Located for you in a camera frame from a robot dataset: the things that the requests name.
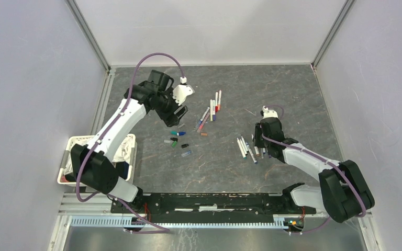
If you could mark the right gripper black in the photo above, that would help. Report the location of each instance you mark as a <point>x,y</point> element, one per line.
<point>258,129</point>

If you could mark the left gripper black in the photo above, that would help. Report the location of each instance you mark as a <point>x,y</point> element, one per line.
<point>170,118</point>

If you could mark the blue transparent pen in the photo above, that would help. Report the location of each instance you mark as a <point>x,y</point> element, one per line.
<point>251,154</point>

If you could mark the teal capped white pen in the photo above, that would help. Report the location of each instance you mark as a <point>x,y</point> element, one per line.
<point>243,152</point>

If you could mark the violet capped white pen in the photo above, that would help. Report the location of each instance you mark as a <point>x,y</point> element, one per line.
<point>214,113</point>

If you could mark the red white pen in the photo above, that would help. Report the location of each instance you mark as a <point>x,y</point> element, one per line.
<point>216,101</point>

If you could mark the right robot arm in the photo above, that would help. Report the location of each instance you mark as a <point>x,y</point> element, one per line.
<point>342,191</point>

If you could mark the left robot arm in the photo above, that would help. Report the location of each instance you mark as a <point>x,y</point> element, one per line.
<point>92,162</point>

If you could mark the black capped pen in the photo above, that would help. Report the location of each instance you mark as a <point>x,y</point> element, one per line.
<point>244,145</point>

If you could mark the yellow capped white pen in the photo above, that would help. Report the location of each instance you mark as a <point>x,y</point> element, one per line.
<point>211,113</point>

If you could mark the white cloth in basket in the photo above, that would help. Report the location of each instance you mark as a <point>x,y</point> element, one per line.
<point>123,153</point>

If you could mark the white plastic basket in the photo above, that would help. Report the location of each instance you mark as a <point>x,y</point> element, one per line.
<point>125,169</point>

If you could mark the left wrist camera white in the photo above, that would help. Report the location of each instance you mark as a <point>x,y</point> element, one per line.
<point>182,91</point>

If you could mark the white slotted cable duct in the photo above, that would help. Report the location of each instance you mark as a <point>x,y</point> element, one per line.
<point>135,223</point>

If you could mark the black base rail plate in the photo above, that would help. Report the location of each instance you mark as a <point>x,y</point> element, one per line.
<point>217,207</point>

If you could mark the aluminium frame rail right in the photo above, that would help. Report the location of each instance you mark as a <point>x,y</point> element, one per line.
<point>338,22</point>

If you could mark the aluminium frame rail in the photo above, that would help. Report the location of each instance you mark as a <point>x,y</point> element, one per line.
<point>338,22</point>
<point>85,28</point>

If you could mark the aluminium frame rail left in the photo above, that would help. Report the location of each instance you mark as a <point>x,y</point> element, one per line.
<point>85,28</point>

